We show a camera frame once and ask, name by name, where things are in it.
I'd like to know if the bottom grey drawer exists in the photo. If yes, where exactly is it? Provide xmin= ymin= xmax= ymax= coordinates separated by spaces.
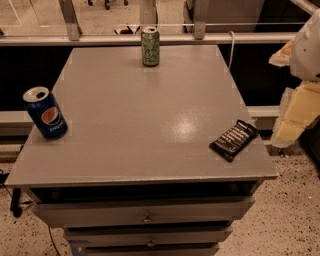
xmin=74 ymin=244 xmax=220 ymax=256

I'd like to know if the grey drawer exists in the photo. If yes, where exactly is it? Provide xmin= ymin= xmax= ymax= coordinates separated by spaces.
xmin=74 ymin=244 xmax=220 ymax=256
xmin=32 ymin=196 xmax=255 ymax=228
xmin=64 ymin=226 xmax=232 ymax=247

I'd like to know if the grey metal railing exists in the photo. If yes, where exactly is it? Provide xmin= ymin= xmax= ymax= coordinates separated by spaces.
xmin=0 ymin=0 xmax=319 ymax=46

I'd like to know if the blue Pepsi can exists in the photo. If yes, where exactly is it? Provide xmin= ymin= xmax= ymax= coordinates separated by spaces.
xmin=23 ymin=87 xmax=68 ymax=139

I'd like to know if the green soda can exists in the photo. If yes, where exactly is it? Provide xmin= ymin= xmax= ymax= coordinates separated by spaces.
xmin=141 ymin=26 xmax=160 ymax=67

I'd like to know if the grey drawer cabinet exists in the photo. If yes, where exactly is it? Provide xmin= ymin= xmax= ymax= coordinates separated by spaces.
xmin=4 ymin=44 xmax=279 ymax=256

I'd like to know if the middle grey drawer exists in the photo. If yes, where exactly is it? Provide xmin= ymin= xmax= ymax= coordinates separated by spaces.
xmin=64 ymin=226 xmax=232 ymax=247

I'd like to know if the top grey drawer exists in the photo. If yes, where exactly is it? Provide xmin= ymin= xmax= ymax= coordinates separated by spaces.
xmin=32 ymin=196 xmax=255 ymax=228

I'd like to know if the black RXBAR chocolate bar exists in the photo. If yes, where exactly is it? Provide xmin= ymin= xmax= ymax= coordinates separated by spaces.
xmin=209 ymin=119 xmax=259 ymax=162

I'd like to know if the black floor cable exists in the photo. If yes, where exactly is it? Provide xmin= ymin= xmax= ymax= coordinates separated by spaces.
xmin=0 ymin=168 xmax=63 ymax=256

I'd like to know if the white hanging cable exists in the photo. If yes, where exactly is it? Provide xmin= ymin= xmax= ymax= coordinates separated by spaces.
xmin=227 ymin=30 xmax=236 ymax=72

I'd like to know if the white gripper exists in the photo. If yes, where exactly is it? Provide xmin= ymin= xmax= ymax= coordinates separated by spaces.
xmin=269 ymin=9 xmax=320 ymax=148

